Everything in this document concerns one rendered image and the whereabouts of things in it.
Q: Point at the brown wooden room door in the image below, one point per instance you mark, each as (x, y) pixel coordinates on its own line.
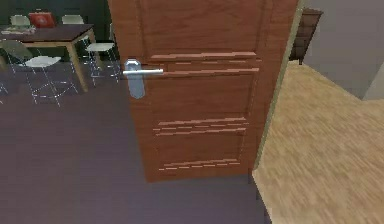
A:
(200, 100)

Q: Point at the dark brown chest of drawers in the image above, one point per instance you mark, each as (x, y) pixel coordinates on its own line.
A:
(305, 35)

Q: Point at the dark top wooden table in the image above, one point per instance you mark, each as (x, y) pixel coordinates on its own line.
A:
(56, 35)

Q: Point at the pale flat book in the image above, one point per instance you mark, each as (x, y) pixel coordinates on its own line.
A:
(17, 31)

